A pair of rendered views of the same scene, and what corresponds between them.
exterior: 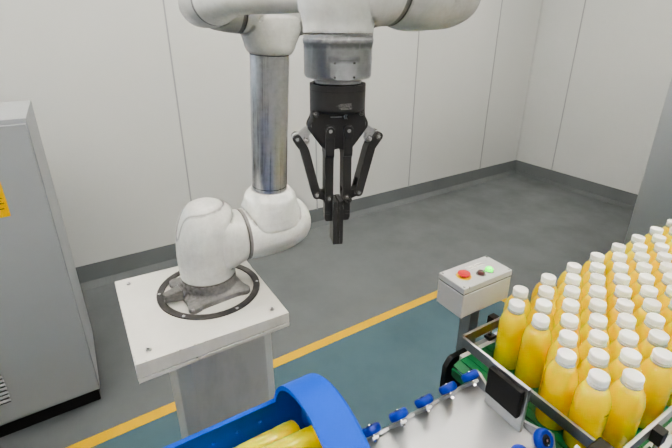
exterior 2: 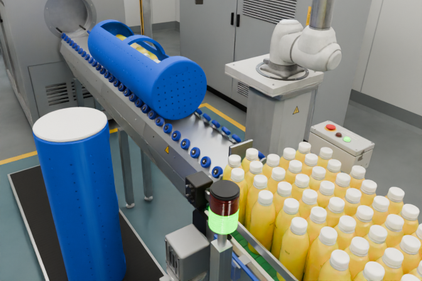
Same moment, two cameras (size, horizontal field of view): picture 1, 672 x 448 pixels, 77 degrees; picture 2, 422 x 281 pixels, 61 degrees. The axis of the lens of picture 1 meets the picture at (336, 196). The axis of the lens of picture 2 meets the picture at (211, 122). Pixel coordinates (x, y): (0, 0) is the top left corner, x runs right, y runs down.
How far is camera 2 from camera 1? 1.57 m
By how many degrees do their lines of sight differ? 76
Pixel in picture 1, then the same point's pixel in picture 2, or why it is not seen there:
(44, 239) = not seen: hidden behind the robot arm
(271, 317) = (266, 84)
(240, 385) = (261, 120)
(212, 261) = (273, 48)
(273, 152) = (314, 1)
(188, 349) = (238, 72)
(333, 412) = (172, 59)
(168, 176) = not seen: outside the picture
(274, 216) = (303, 41)
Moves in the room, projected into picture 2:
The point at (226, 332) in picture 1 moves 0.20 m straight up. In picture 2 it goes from (250, 76) to (254, 39)
